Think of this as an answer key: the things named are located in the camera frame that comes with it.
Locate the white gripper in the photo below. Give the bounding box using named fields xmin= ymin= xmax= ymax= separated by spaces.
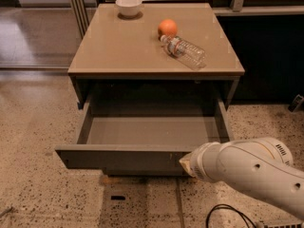
xmin=180 ymin=142 xmax=221 ymax=183

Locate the grey top drawer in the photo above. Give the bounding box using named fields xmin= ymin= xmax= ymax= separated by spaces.
xmin=55 ymin=99 xmax=233 ymax=176

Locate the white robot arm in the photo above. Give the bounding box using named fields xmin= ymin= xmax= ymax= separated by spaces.
xmin=180 ymin=138 xmax=304 ymax=220

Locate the brown drawer cabinet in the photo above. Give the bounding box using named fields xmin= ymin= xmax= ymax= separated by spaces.
xmin=67 ymin=2 xmax=246 ymax=178

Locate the small black floor object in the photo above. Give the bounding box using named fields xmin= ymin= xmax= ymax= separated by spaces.
xmin=110 ymin=195 xmax=125 ymax=200

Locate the clear plastic water bottle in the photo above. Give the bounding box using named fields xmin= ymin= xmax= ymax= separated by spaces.
xmin=160 ymin=35 xmax=205 ymax=70

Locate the grey floor vent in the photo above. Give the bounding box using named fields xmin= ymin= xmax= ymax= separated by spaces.
xmin=256 ymin=219 xmax=304 ymax=228

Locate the black device on floor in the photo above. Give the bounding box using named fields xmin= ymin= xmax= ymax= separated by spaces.
xmin=288 ymin=94 xmax=304 ymax=112

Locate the orange fruit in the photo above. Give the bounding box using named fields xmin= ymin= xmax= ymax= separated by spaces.
xmin=158 ymin=19 xmax=178 ymax=36

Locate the white bowl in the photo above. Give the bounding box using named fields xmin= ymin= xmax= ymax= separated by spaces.
xmin=115 ymin=0 xmax=143 ymax=17

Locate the black cable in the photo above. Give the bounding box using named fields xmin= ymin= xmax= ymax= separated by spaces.
xmin=205 ymin=203 xmax=257 ymax=228

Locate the metal window frame rail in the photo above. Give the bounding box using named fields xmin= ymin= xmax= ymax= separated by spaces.
xmin=70 ymin=0 xmax=89 ymax=38

